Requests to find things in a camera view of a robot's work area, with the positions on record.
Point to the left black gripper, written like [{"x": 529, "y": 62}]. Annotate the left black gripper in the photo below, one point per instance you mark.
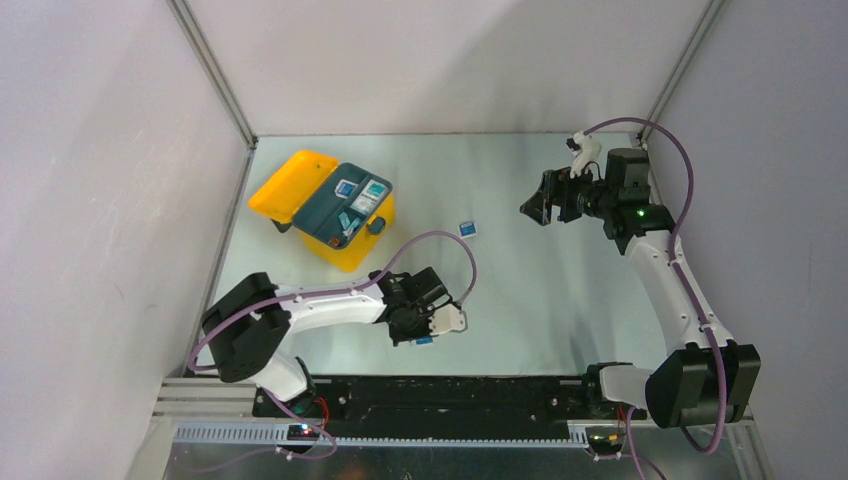
[{"x": 397, "y": 335}]

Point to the teal tube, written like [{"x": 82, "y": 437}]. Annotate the teal tube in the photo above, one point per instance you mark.
[
  {"x": 344, "y": 220},
  {"x": 352, "y": 227}
]

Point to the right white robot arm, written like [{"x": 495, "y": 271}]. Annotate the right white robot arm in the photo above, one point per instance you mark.
[{"x": 707, "y": 377}]

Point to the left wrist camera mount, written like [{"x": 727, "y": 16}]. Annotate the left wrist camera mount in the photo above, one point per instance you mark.
[{"x": 448, "y": 319}]

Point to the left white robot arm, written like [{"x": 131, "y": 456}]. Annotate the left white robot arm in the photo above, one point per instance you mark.
[{"x": 244, "y": 331}]

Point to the yellow medicine kit box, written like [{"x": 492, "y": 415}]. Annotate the yellow medicine kit box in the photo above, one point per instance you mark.
[{"x": 286, "y": 190}]

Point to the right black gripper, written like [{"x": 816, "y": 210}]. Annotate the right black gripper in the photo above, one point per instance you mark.
[{"x": 555, "y": 189}]

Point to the blue alcohol pad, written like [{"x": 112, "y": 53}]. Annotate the blue alcohol pad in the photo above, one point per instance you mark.
[
  {"x": 422, "y": 341},
  {"x": 467, "y": 229},
  {"x": 345, "y": 188}
]

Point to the dark teal divided tray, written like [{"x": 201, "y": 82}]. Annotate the dark teal divided tray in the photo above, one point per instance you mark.
[{"x": 318, "y": 217}]

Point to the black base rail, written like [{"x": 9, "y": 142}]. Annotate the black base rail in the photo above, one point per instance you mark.
[{"x": 446, "y": 408}]

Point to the medical gauze dressing packet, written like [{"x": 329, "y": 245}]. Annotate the medical gauze dressing packet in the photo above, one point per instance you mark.
[{"x": 370, "y": 197}]

